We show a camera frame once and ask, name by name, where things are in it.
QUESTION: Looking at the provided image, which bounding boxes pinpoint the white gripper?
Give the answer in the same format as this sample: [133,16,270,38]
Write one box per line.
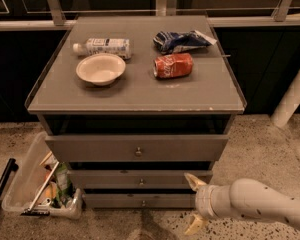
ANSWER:
[184,173,231,235]

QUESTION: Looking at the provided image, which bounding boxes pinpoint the grey bottom drawer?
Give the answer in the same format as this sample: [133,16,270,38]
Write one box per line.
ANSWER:
[83,194,195,209]

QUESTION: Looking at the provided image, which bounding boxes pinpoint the grey drawer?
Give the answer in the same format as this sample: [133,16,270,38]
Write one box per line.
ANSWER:
[45,135,228,162]
[67,169,214,190]
[83,194,195,209]

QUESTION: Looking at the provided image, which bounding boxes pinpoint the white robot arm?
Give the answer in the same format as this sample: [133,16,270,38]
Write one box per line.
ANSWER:
[184,173,300,235]

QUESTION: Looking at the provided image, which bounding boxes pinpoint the grey middle drawer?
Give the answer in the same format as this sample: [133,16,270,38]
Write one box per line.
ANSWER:
[67,169,214,190]

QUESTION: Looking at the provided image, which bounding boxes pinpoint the grey top drawer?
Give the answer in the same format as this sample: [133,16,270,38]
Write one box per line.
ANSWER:
[45,135,228,162]

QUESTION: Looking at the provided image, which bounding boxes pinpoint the grey drawer cabinet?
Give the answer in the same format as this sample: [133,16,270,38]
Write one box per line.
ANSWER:
[26,16,246,195]

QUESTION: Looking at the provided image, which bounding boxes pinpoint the green snack packet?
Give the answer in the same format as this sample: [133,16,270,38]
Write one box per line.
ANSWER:
[55,163,73,196]

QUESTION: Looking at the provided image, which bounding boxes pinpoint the red soda can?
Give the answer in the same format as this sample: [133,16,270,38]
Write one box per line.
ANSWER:
[153,53,193,79]

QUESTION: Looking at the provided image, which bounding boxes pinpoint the clear plastic bin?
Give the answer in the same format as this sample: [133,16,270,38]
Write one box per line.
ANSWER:
[1,132,82,219]

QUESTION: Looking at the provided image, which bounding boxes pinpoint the white pillar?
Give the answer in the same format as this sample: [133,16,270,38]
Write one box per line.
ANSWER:
[271,69,300,128]

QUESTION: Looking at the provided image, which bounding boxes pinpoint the white bowl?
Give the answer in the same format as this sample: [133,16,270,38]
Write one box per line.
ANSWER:
[76,53,126,86]

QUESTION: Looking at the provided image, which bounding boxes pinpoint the blue chip bag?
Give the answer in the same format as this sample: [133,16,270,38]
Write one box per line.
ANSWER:
[153,30,217,55]

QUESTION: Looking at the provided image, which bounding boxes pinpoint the black squeegee tool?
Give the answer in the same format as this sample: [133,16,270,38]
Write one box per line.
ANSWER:
[22,163,59,216]

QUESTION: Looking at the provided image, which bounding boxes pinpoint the white plastic bottle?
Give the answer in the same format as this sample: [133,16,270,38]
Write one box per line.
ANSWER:
[72,38,131,60]

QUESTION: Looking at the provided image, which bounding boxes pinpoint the black bar on floor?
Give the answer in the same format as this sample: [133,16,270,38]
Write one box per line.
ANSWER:
[0,158,19,197]

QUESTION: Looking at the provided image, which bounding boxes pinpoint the metal window railing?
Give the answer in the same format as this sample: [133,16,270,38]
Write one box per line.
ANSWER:
[0,0,300,31]

